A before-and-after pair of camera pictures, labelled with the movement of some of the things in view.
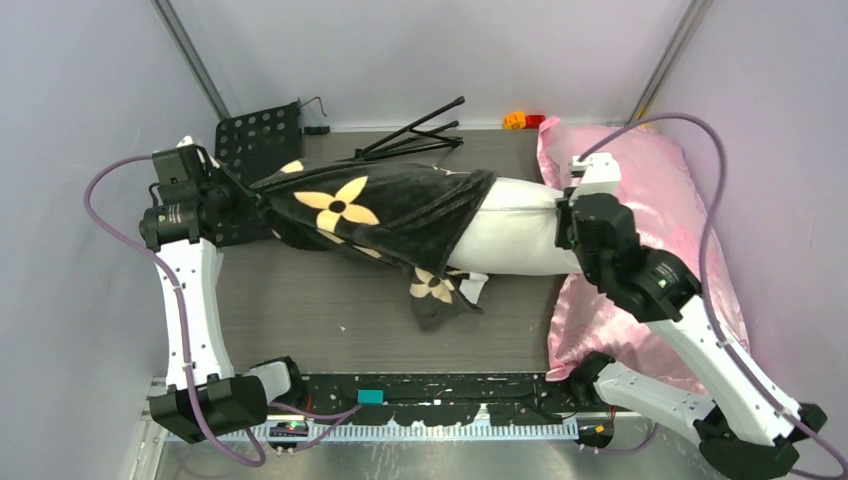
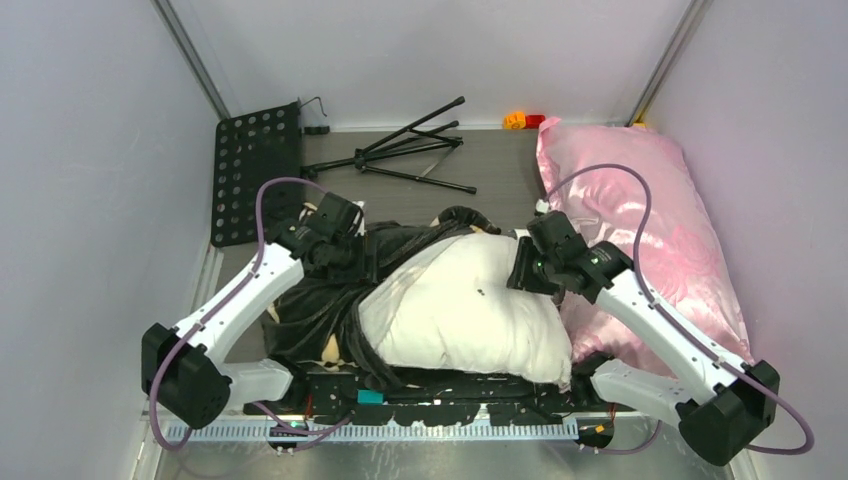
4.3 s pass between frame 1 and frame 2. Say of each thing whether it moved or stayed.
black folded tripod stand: stayed
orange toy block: stayed
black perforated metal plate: stayed
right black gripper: moved
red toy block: stayed
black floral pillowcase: moved
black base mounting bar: stayed
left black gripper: moved
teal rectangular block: stayed
